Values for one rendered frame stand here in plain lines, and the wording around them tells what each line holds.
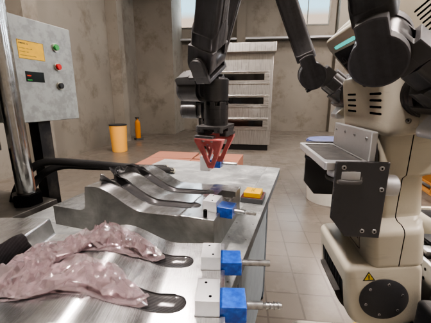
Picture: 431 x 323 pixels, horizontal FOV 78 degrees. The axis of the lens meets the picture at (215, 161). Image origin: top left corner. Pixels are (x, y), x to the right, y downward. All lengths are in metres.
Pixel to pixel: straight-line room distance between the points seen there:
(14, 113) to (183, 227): 0.72
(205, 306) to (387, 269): 0.44
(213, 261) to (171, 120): 8.68
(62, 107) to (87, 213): 0.70
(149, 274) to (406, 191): 0.56
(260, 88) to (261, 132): 0.97
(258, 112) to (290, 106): 4.32
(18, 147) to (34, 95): 0.28
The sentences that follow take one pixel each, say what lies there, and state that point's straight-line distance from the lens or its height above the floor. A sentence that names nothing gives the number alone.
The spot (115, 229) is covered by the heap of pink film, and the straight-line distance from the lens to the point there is 0.56.
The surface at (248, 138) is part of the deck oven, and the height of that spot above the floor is 0.27.
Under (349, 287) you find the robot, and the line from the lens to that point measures 0.73.
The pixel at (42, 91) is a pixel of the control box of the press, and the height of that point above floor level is 1.19.
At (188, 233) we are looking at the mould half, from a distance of 0.67.
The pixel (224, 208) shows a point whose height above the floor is 0.90.
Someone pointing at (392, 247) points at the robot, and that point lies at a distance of 0.70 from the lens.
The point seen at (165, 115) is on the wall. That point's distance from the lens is 9.17.
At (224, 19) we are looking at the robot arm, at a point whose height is 1.31.
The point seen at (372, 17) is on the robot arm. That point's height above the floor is 1.27.
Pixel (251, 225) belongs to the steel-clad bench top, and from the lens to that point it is 0.81.
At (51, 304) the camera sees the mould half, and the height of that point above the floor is 0.90.
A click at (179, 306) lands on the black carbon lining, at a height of 0.85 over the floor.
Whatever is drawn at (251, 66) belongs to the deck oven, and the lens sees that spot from 6.09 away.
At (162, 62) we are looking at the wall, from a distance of 9.23.
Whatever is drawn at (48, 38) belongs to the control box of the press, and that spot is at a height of 1.41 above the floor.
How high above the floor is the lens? 1.16
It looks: 13 degrees down
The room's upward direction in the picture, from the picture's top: straight up
